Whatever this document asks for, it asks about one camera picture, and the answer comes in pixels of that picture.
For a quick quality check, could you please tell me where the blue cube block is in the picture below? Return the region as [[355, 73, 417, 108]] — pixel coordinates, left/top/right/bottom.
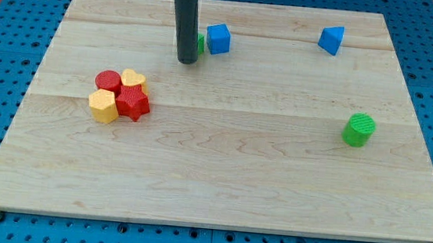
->
[[207, 24, 231, 55]]

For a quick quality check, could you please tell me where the blue triangle block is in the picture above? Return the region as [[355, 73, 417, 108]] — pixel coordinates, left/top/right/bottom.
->
[[318, 26, 345, 56]]

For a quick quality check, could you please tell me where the wooden board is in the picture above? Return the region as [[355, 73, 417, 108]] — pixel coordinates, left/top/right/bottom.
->
[[0, 0, 433, 243]]

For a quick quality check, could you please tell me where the green block behind rod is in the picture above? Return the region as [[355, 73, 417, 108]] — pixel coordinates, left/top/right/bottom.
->
[[197, 34, 205, 56]]

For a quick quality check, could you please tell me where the red star block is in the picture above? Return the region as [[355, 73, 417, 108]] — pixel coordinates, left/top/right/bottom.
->
[[115, 85, 150, 122]]

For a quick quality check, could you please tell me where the yellow heart block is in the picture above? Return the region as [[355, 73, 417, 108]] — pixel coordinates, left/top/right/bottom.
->
[[121, 68, 149, 95]]

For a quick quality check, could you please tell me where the yellow hexagon block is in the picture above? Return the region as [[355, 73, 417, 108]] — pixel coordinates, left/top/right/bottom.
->
[[88, 89, 119, 124]]

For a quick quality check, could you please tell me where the red cylinder block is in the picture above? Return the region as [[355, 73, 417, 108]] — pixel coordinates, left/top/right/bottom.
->
[[94, 70, 121, 96]]

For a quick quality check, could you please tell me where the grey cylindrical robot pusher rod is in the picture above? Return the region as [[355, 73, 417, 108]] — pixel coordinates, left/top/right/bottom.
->
[[174, 0, 199, 65]]

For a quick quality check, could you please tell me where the green cylinder block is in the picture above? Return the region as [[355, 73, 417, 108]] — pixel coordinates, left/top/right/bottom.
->
[[341, 113, 377, 147]]

